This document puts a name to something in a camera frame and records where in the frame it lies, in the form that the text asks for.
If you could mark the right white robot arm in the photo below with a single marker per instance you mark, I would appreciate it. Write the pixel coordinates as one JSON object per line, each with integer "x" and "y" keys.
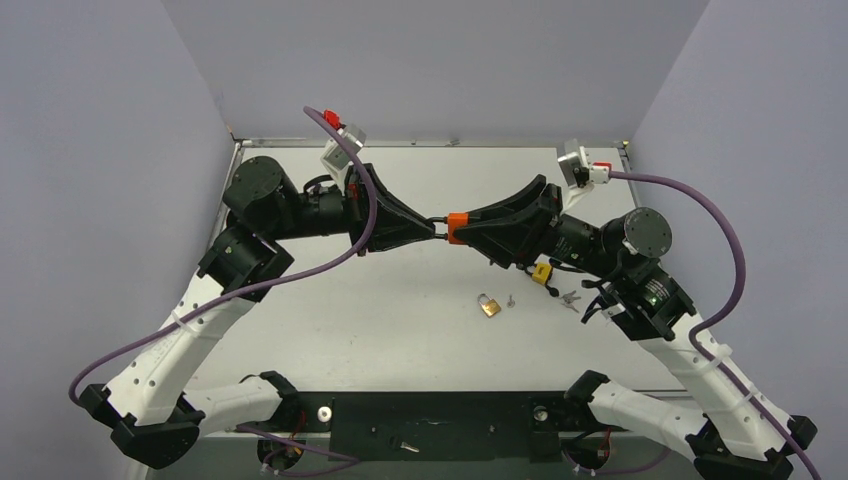
{"x": 733, "y": 431}

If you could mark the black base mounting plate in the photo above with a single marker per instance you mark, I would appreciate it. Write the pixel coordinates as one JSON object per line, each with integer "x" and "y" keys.
{"x": 435, "y": 426}

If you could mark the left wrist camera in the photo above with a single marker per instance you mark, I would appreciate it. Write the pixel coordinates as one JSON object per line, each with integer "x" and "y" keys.
{"x": 334, "y": 158}

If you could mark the silver key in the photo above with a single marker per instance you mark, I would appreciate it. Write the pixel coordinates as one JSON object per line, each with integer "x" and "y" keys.
{"x": 567, "y": 299}

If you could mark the orange padlock with key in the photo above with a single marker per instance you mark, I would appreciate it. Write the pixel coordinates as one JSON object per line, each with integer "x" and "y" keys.
{"x": 453, "y": 222}

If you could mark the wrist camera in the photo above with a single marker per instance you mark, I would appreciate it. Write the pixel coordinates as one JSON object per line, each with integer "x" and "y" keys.
{"x": 581, "y": 175}
{"x": 334, "y": 158}

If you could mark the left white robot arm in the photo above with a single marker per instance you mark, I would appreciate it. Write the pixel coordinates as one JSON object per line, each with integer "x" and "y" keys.
{"x": 153, "y": 416}

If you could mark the brass padlock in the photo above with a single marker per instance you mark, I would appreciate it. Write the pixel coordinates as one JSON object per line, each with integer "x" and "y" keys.
{"x": 488, "y": 305}

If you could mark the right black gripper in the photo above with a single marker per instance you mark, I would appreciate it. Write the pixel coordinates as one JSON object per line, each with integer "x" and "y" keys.
{"x": 547, "y": 223}

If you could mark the aluminium frame rail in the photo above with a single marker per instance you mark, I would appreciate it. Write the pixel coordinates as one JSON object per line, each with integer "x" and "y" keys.
{"x": 648, "y": 418}

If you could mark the yellow padlock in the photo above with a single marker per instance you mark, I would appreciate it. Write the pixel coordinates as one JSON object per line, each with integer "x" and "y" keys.
{"x": 541, "y": 273}

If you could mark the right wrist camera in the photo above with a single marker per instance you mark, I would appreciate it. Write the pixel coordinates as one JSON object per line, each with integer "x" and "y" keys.
{"x": 581, "y": 175}

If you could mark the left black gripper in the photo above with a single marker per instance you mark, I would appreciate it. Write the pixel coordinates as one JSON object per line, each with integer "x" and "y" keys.
{"x": 396, "y": 224}

